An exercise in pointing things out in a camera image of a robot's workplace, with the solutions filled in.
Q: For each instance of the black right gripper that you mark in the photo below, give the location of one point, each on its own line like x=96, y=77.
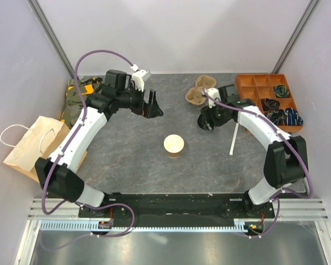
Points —
x=207, y=110

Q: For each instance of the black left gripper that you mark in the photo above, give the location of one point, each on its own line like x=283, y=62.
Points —
x=150, y=110

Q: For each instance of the black plastic cup lid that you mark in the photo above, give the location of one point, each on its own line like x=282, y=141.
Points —
x=201, y=119

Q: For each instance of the brown paper coffee cup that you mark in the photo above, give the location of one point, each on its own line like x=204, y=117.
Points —
x=173, y=144

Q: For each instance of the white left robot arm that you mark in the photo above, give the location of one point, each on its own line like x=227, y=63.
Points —
x=57, y=174

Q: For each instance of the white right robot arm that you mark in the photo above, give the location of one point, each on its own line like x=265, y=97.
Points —
x=286, y=155

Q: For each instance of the brown paper takeout bag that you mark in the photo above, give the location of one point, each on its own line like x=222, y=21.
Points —
x=39, y=140

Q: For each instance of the cardboard cup carrier tray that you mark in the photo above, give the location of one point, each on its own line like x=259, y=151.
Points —
x=194, y=95

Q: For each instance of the white paper-wrapped straw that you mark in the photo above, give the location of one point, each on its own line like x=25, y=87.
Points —
x=234, y=139

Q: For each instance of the orange compartment tray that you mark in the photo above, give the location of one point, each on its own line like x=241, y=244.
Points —
x=272, y=95

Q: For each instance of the camouflage folded cloth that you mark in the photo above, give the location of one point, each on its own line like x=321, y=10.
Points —
x=73, y=104

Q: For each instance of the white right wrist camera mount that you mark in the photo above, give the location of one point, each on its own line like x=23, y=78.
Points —
x=212, y=95

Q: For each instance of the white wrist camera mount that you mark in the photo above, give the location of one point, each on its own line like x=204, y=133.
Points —
x=212, y=95
x=139, y=77

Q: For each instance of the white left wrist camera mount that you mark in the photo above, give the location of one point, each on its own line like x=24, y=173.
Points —
x=139, y=77

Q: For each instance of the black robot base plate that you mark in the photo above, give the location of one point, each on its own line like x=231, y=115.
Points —
x=146, y=206

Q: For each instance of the grey slotted cable duct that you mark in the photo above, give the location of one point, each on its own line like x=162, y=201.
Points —
x=100, y=226

